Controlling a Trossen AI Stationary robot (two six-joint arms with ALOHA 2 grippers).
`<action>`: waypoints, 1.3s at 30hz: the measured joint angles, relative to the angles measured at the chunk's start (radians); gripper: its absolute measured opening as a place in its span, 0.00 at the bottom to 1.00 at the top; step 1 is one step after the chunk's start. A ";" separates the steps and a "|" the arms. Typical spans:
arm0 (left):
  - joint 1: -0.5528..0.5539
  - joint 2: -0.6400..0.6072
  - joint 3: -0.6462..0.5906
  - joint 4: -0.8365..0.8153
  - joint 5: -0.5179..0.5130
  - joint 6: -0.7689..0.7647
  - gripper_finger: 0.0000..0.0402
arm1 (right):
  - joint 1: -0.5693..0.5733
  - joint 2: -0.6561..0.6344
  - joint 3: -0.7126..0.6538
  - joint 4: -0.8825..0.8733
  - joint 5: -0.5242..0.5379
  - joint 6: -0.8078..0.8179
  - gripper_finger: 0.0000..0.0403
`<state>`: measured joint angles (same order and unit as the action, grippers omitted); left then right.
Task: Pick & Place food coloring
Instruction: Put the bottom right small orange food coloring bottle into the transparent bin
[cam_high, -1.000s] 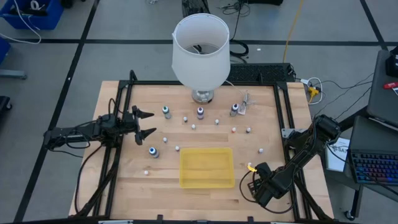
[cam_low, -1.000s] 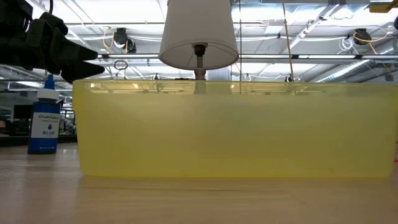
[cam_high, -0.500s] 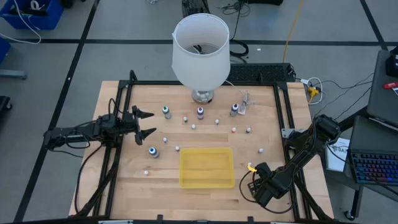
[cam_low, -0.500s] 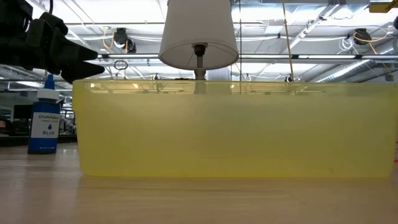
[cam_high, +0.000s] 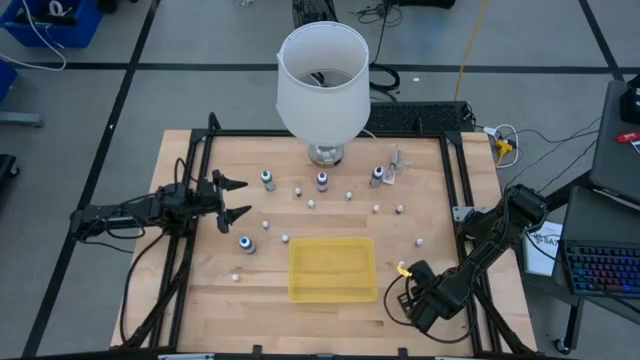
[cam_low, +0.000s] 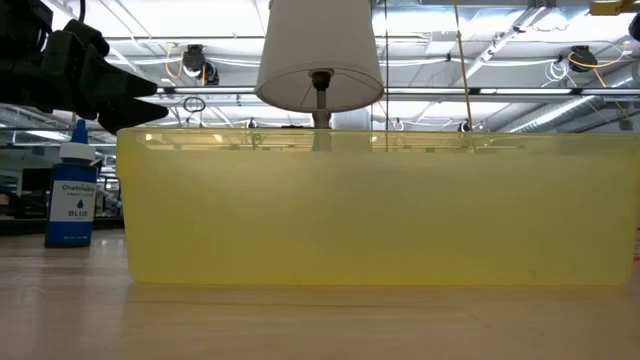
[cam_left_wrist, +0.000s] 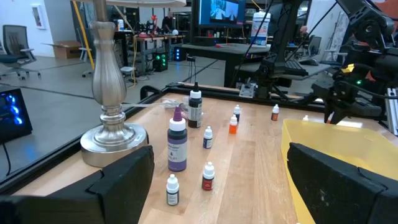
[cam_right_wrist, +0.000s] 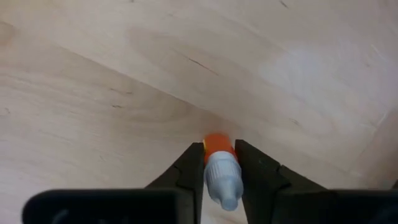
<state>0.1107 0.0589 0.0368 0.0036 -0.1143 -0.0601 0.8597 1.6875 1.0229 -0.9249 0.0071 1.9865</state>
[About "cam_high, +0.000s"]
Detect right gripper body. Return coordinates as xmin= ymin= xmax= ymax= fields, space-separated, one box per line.
xmin=410 ymin=282 xmax=454 ymax=334

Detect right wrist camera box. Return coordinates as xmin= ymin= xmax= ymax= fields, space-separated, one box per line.
xmin=409 ymin=259 xmax=437 ymax=290

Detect yellow translucent plastic bin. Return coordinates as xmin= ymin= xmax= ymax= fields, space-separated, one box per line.
xmin=287 ymin=236 xmax=379 ymax=304

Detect black cable coil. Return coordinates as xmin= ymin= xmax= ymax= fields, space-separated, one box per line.
xmin=368 ymin=62 xmax=402 ymax=104

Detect backlit black keyboard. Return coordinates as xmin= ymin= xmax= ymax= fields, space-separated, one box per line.
xmin=558 ymin=238 xmax=640 ymax=300

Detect grey metal bar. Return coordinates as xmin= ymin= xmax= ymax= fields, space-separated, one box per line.
xmin=0 ymin=110 xmax=45 ymax=129

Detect dark grey side table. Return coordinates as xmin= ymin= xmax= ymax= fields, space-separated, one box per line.
xmin=588 ymin=79 xmax=640 ymax=206

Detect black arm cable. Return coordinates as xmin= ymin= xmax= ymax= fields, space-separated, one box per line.
xmin=118 ymin=229 xmax=169 ymax=346

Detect black wire basket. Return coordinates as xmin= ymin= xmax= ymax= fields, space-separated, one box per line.
xmin=292 ymin=0 xmax=339 ymax=29

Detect black caster base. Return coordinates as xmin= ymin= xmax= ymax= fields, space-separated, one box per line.
xmin=0 ymin=153 xmax=21 ymax=182

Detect black desktop device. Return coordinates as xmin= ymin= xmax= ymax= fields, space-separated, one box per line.
xmin=619 ymin=73 xmax=640 ymax=126

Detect blue plastic storage bin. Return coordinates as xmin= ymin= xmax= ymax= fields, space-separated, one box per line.
xmin=0 ymin=59 xmax=19 ymax=105
xmin=0 ymin=0 xmax=104 ymax=50

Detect black metal table frame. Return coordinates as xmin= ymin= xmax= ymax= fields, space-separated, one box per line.
xmin=110 ymin=112 xmax=539 ymax=359

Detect white cable loop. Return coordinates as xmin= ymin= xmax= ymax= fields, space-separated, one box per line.
xmin=482 ymin=123 xmax=521 ymax=170

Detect white paper sheet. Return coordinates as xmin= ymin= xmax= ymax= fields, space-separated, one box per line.
xmin=522 ymin=219 xmax=564 ymax=278

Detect white shade table lamp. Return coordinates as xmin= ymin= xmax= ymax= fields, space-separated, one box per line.
xmin=275 ymin=20 xmax=372 ymax=168

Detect black mesh panel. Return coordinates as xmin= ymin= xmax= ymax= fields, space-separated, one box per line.
xmin=363 ymin=100 xmax=475 ymax=135

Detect black rolling cart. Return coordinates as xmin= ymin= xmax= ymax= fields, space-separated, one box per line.
xmin=514 ymin=169 xmax=640 ymax=356

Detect crumpled clear plastic wrapper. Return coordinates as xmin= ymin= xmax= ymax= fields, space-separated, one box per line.
xmin=380 ymin=145 xmax=414 ymax=186

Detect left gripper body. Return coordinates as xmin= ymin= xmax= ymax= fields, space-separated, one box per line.
xmin=197 ymin=169 xmax=231 ymax=235

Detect yellow power cable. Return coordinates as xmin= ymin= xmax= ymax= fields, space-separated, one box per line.
xmin=453 ymin=0 xmax=490 ymax=101

